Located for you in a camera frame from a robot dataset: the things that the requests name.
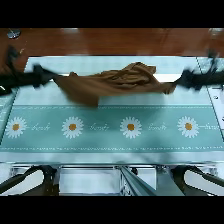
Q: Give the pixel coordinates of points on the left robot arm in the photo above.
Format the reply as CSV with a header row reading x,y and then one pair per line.
x,y
20,79

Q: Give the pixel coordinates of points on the brown shirt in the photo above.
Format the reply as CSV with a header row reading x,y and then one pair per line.
x,y
113,83

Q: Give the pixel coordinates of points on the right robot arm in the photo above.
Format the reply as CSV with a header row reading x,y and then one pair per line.
x,y
203,78

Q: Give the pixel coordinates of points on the silver frame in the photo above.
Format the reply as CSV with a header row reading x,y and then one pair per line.
x,y
133,181

